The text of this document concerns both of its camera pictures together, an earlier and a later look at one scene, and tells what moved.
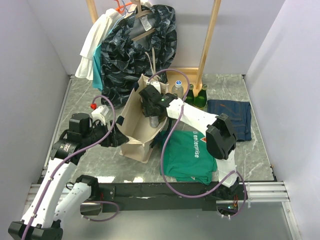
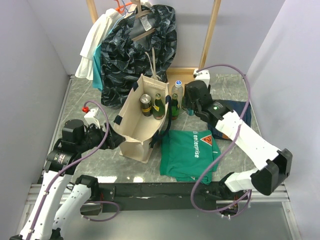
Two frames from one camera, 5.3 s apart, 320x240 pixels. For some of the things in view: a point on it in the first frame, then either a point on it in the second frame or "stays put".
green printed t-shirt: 186,158 stays put
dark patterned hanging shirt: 143,42 stays put
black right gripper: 148,112 → 187,102
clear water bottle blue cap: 178,89 stays put
